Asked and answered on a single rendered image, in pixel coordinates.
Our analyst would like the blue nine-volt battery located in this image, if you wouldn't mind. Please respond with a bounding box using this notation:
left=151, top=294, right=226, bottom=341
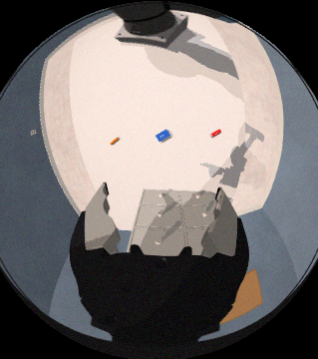
left=156, top=129, right=170, bottom=142

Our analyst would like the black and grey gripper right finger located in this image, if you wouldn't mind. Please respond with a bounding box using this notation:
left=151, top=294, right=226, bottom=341
left=201, top=187, right=249, bottom=304

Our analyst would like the red aa battery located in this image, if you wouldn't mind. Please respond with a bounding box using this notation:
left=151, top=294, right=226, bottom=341
left=210, top=130, right=221, bottom=137

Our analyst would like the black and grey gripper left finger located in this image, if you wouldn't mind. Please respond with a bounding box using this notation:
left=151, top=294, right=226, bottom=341
left=70, top=182, right=121, bottom=298

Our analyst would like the beige chest of drawers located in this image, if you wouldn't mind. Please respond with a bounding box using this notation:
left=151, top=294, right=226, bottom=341
left=127, top=189, right=217, bottom=252

